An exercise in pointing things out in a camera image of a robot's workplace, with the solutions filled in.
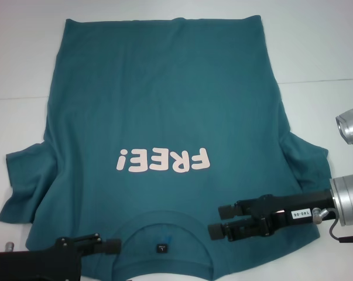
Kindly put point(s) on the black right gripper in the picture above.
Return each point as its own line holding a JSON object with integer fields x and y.
{"x": 277, "y": 219}

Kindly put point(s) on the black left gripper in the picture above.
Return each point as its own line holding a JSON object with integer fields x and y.
{"x": 32, "y": 265}

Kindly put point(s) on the teal t-shirt with FREE print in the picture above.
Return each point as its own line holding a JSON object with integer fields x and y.
{"x": 164, "y": 102}

